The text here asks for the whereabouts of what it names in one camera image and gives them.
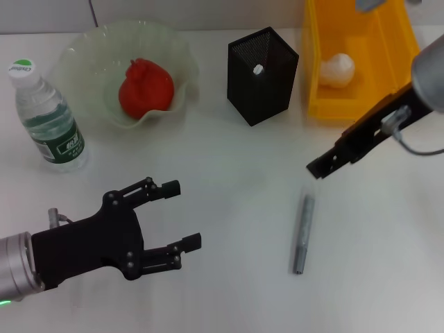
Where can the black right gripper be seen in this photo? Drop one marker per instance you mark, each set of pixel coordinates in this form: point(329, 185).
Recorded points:
point(374, 128)

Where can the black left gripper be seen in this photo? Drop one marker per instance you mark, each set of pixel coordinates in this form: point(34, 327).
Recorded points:
point(97, 243)

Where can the grey pen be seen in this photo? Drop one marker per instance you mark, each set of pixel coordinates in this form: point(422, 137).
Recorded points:
point(303, 232)

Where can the white paper ball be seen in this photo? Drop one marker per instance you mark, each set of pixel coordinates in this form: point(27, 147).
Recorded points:
point(338, 71)

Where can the red-orange fruit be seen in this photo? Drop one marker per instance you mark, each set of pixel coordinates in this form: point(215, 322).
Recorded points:
point(145, 90)

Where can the clear water bottle green label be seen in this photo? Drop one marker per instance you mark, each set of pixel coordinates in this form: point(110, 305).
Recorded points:
point(48, 114)

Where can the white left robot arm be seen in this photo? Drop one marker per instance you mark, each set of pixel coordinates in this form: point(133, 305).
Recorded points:
point(15, 267)

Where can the black mesh pen holder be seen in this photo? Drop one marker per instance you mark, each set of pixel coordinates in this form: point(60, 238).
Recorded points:
point(263, 100)

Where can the pale green wavy fruit plate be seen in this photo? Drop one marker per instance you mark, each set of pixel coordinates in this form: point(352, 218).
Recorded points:
point(90, 69)

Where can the yellow plastic bin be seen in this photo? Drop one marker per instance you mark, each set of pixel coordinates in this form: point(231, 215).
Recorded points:
point(333, 107)

